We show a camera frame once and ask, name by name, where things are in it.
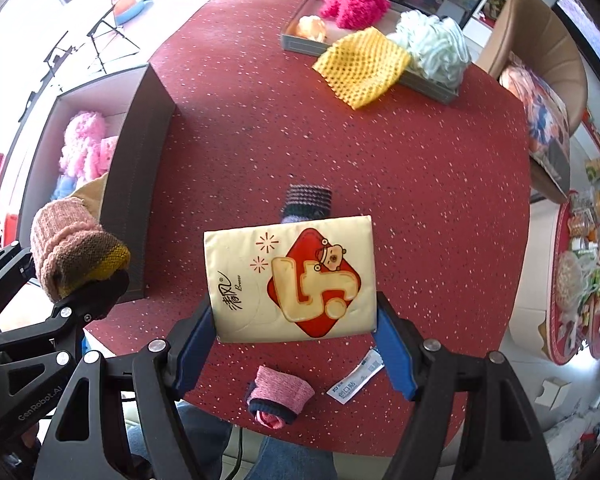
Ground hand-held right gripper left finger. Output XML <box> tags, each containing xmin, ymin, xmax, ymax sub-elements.
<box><xmin>32</xmin><ymin>300</ymin><xmax>216</xmax><ymax>480</ymax></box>

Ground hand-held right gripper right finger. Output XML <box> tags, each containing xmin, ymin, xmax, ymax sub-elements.
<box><xmin>375</xmin><ymin>292</ymin><xmax>546</xmax><ymax>480</ymax></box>

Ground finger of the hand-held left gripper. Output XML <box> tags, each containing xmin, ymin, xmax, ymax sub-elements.
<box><xmin>0</xmin><ymin>241</ymin><xmax>37</xmax><ymax>311</ymax></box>
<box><xmin>0</xmin><ymin>269</ymin><xmax>131</xmax><ymax>401</ymax></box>

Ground pink brown yellow knit hat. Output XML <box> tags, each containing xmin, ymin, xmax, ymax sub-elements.
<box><xmin>30</xmin><ymin>196</ymin><xmax>131</xmax><ymax>303</ymax></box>

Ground light blue fluffy yarn piece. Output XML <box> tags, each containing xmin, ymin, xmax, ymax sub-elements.
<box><xmin>50</xmin><ymin>174</ymin><xmax>78</xmax><ymax>201</ymax></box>

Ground beige soft cloth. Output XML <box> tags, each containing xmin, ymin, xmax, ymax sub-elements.
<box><xmin>72</xmin><ymin>174</ymin><xmax>108</xmax><ymax>206</ymax></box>

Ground cream red tissue pack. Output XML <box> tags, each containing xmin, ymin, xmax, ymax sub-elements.
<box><xmin>202</xmin><ymin>215</ymin><xmax>378</xmax><ymax>345</ymax></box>

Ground pink red soft cloth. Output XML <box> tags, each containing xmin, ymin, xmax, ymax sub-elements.
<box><xmin>92</xmin><ymin>135</ymin><xmax>121</xmax><ymax>181</ymax></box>

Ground large white box dark outside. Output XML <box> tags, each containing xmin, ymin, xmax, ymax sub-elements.
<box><xmin>17</xmin><ymin>62</ymin><xmax>177</xmax><ymax>306</ymax></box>

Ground pink fluffy yarn piece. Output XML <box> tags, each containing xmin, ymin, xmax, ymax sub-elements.
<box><xmin>60</xmin><ymin>110</ymin><xmax>108</xmax><ymax>181</ymax></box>

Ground pink striped rolled sock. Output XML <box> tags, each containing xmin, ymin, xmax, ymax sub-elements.
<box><xmin>245</xmin><ymin>365</ymin><xmax>315</xmax><ymax>430</ymax></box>

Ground person's blue jeans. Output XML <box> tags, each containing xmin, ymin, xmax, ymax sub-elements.
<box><xmin>125</xmin><ymin>402</ymin><xmax>338</xmax><ymax>480</ymax></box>

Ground small white open carton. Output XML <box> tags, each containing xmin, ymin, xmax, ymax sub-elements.
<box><xmin>535</xmin><ymin>377</ymin><xmax>572</xmax><ymax>408</ymax></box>

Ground round red side table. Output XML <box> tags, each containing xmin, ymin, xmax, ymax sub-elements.
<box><xmin>545</xmin><ymin>200</ymin><xmax>600</xmax><ymax>367</ymax></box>

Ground dark purple striped knit piece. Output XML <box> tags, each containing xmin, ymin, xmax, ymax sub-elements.
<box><xmin>279</xmin><ymin>184</ymin><xmax>333</xmax><ymax>225</ymax></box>

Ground pile of snack packets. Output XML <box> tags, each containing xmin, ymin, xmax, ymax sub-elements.
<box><xmin>555</xmin><ymin>125</ymin><xmax>600</xmax><ymax>341</ymax></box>

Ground blue plastic basin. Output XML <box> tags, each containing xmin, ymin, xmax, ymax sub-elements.
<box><xmin>114</xmin><ymin>0</ymin><xmax>148</xmax><ymax>23</ymax></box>

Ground printed cushion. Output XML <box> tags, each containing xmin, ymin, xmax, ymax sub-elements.
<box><xmin>499</xmin><ymin>52</ymin><xmax>572</xmax><ymax>204</ymax></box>

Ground yellow knit net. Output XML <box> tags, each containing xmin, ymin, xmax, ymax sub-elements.
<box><xmin>312</xmin><ymin>27</ymin><xmax>413</xmax><ymax>111</ymax></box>

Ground mint bath pouf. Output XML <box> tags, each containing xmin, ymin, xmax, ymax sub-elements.
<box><xmin>387</xmin><ymin>10</ymin><xmax>472</xmax><ymax>86</ymax></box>

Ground grey tray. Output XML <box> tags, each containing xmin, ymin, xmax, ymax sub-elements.
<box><xmin>280</xmin><ymin>0</ymin><xmax>461</xmax><ymax>106</ymax></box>

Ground peach fabric rose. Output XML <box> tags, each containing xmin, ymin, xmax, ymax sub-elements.
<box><xmin>296</xmin><ymin>15</ymin><xmax>328</xmax><ymax>43</ymax></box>

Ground magenta fluffy yarn piece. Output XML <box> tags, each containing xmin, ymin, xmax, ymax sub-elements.
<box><xmin>319</xmin><ymin>0</ymin><xmax>391</xmax><ymax>31</ymax></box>

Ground brown shell chair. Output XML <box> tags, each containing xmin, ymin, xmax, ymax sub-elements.
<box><xmin>475</xmin><ymin>0</ymin><xmax>588</xmax><ymax>136</ymax></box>

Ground black cable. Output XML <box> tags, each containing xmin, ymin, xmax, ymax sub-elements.
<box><xmin>230</xmin><ymin>425</ymin><xmax>246</xmax><ymax>480</ymax></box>

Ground black frame folding chair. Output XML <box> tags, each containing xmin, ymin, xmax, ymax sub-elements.
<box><xmin>45</xmin><ymin>2</ymin><xmax>141</xmax><ymax>86</ymax></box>

